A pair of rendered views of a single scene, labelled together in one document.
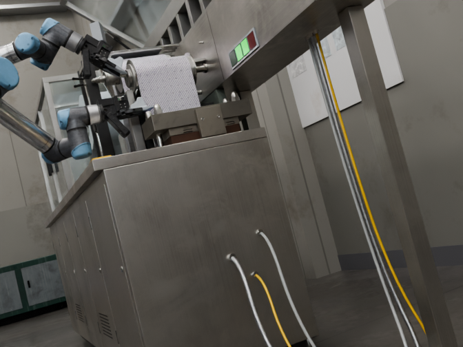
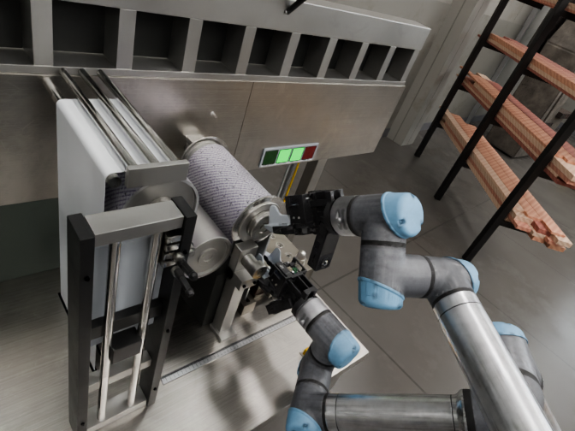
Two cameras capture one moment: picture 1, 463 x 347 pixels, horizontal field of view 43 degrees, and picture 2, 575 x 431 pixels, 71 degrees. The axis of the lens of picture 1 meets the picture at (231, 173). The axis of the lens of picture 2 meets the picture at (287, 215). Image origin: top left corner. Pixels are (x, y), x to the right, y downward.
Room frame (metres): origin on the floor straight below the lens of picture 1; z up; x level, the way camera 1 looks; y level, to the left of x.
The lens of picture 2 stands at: (2.65, 0.98, 1.81)
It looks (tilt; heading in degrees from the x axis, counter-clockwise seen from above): 35 degrees down; 241
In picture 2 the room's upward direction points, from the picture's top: 21 degrees clockwise
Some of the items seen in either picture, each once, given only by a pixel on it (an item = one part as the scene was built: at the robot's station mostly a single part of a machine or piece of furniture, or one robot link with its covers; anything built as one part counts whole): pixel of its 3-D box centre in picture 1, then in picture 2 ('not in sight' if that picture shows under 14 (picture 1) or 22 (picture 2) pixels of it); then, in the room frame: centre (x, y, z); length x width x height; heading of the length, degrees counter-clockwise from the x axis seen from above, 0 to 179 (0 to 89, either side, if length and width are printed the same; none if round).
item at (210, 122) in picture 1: (210, 121); not in sight; (2.15, 0.03, 0.96); 0.10 x 0.03 x 0.11; 113
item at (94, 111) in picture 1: (94, 114); (311, 314); (2.20, 0.46, 1.11); 0.08 x 0.05 x 0.08; 23
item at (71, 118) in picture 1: (73, 118); (333, 339); (2.17, 0.53, 1.11); 0.11 x 0.08 x 0.09; 113
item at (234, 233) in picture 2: (131, 78); (258, 221); (2.33, 0.30, 1.25); 0.15 x 0.01 x 0.15; 23
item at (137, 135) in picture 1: (132, 128); (235, 294); (2.35, 0.35, 1.05); 0.06 x 0.05 x 0.31; 113
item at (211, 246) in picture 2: not in sight; (181, 222); (2.49, 0.23, 1.17); 0.26 x 0.12 x 0.12; 113
